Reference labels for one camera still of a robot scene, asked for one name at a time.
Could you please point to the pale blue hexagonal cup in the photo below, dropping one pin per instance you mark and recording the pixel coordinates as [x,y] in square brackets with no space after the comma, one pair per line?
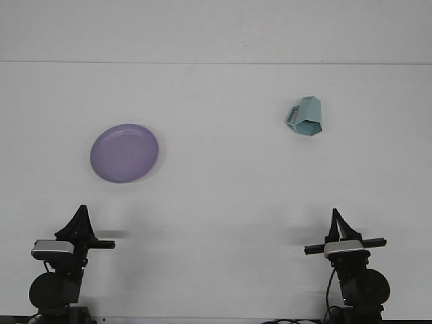
[308,111]

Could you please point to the purple round plate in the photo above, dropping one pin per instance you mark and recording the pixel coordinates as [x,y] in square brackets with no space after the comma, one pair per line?
[123,153]

